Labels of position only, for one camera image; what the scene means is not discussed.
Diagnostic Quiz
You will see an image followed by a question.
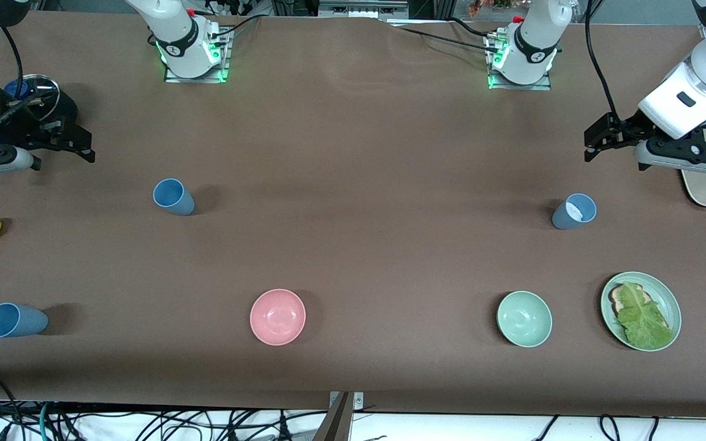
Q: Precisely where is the blue cup with white filling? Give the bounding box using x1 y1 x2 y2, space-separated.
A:
552 193 598 230

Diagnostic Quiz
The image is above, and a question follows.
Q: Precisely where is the blue plastic cup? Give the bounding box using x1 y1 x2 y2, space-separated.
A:
0 303 49 339
153 178 195 216

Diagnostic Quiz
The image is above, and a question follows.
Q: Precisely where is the toast slice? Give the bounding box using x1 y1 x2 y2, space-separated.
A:
609 283 672 331

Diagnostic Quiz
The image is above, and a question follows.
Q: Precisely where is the green plate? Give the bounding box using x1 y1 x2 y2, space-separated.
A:
601 271 682 352

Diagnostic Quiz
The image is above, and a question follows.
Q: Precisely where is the green lettuce leaf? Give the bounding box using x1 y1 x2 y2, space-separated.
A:
617 282 676 350

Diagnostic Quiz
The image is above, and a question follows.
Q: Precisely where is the mint green bowl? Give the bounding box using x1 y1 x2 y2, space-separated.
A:
496 290 553 348

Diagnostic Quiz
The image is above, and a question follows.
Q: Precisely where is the brown table cover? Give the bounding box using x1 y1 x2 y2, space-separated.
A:
0 9 706 420

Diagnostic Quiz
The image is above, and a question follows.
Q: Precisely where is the pink bowl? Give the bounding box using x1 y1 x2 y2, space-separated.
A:
249 288 306 346

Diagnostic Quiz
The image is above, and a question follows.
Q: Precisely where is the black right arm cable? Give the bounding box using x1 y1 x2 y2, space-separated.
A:
0 24 25 102

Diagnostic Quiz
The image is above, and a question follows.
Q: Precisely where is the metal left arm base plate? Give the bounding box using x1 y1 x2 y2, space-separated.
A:
486 31 553 92

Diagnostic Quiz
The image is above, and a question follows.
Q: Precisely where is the black left base cable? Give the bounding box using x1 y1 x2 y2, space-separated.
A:
448 17 501 41
387 23 501 55

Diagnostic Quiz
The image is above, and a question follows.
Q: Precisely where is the black base cable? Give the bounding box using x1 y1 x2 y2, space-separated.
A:
209 13 263 40
387 23 501 55
448 17 501 41

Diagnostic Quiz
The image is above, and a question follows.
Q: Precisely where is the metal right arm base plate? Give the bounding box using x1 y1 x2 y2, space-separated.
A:
164 24 232 84

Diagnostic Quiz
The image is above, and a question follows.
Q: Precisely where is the black right base cable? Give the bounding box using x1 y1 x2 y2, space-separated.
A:
209 13 263 40

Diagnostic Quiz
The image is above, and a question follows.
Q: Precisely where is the green cable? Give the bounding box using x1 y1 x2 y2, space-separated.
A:
37 401 55 441

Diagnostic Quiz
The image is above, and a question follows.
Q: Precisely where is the aluminium frame rail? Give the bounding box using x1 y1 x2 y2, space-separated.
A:
317 0 411 20

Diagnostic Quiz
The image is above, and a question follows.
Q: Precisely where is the thin black floor cable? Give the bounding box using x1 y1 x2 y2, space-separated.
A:
534 415 561 441
597 415 622 441

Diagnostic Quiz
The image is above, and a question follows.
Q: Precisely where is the silver metal bracket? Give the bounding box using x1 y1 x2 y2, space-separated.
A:
328 391 365 413

